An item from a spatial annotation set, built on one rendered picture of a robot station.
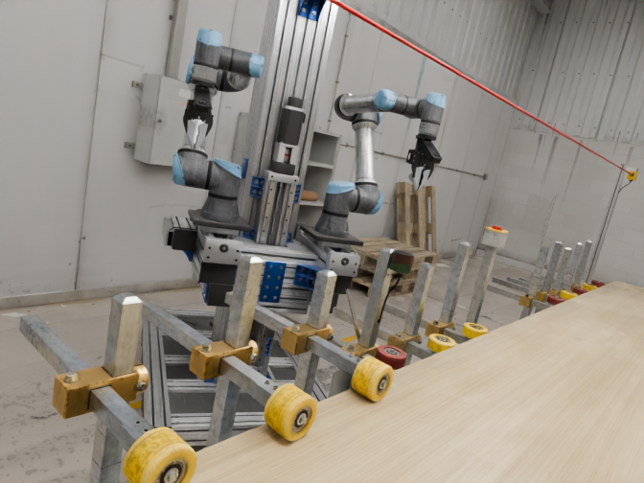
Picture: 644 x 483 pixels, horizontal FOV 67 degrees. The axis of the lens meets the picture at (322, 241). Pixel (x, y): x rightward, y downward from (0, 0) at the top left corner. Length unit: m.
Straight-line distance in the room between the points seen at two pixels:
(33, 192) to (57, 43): 0.92
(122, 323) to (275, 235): 1.38
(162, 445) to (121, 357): 0.21
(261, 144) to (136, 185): 1.86
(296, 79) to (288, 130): 0.24
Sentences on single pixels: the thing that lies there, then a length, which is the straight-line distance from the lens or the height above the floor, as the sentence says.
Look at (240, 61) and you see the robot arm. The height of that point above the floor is 1.61.
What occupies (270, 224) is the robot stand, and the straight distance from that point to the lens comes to 2.13.
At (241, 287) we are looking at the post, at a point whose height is 1.10.
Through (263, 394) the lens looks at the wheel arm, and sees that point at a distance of 0.90.
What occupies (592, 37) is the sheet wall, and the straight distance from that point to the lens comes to 9.80.
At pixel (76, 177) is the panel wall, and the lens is 3.63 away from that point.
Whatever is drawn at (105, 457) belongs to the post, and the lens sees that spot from 0.96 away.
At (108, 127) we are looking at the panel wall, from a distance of 3.67.
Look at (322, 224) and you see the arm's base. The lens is 2.07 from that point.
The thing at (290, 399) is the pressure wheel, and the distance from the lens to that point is 0.85.
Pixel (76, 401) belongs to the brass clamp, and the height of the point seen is 0.95.
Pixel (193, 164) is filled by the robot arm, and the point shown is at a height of 1.24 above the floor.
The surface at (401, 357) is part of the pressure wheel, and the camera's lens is 1.31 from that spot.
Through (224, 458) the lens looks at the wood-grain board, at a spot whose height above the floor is 0.90.
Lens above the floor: 1.39
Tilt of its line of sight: 11 degrees down
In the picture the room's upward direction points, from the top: 12 degrees clockwise
